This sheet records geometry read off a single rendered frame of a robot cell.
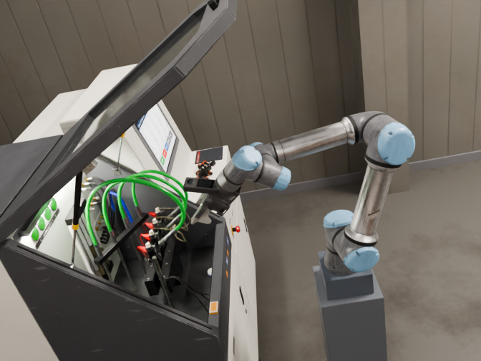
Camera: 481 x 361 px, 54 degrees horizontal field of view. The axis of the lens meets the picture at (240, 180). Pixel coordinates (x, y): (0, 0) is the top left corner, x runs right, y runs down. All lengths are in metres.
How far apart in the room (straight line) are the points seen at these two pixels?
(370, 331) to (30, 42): 2.96
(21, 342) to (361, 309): 1.24
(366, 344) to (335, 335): 0.14
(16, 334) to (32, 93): 2.42
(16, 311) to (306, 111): 2.64
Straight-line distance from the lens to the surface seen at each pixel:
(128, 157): 2.11
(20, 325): 1.81
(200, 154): 2.77
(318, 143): 1.57
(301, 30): 3.55
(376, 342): 2.12
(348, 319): 1.98
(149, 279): 1.96
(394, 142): 1.49
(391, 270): 3.23
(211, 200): 1.51
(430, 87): 3.93
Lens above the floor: 2.18
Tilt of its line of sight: 30 degrees down
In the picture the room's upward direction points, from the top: 13 degrees counter-clockwise
